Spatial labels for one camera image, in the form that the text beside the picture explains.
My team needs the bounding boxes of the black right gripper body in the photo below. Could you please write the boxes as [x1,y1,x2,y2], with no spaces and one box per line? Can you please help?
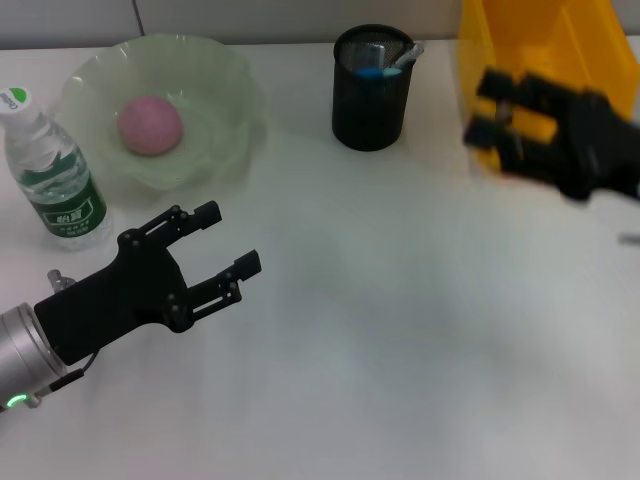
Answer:
[553,88,640,202]

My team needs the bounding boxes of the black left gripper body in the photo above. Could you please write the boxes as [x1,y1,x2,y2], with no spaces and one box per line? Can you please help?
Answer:
[33,228,195,367]

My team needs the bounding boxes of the silver white pen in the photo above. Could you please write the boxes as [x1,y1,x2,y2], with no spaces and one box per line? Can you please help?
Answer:
[391,41,426,71]

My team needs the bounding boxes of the pink peach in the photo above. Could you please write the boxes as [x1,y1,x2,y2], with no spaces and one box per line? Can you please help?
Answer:
[117,95,184,157]

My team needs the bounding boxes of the clear bottle green label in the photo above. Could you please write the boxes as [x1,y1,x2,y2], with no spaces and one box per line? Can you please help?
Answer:
[0,85,114,252]

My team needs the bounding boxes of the blue scissors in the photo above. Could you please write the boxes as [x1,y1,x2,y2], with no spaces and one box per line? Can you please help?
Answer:
[353,67,402,80]

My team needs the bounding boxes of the green glass fruit plate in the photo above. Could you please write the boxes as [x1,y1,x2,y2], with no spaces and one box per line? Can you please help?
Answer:
[52,32,269,194]

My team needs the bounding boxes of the yellow plastic bin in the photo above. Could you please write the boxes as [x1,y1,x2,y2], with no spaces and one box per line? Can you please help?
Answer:
[455,0,640,176]

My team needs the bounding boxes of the black mesh cup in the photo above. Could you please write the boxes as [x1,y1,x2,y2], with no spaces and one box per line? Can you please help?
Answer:
[331,22,419,150]

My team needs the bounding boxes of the left gripper cable with plug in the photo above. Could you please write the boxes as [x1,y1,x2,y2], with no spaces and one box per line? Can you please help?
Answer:
[27,269,101,409]

